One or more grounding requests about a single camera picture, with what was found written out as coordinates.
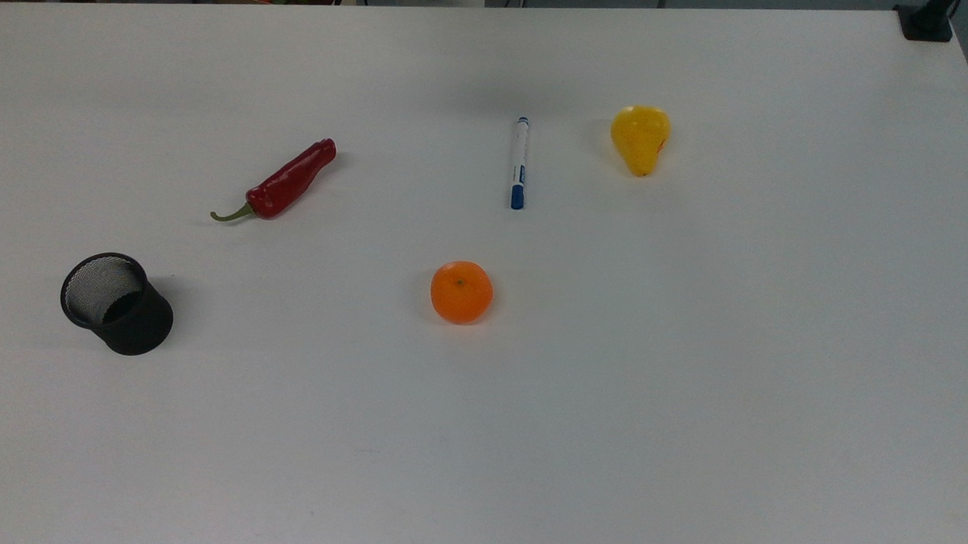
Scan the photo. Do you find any white marker with blue cap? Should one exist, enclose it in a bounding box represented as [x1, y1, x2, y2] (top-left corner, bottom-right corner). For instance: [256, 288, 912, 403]
[509, 116, 532, 212]

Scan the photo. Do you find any orange mandarin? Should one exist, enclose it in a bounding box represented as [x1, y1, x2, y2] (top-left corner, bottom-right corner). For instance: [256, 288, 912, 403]
[428, 259, 496, 327]

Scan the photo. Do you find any red chili pepper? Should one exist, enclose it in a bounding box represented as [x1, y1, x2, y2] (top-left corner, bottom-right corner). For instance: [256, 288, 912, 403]
[208, 134, 338, 226]

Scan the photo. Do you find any yellow pear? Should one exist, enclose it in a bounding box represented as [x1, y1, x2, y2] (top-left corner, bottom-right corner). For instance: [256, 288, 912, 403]
[608, 104, 673, 179]

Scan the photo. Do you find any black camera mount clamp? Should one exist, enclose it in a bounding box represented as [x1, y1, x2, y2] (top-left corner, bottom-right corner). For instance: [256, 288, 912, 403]
[893, 0, 958, 43]

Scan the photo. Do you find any black mesh pen cup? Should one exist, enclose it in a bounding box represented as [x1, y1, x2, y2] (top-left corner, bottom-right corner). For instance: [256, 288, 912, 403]
[57, 250, 177, 358]

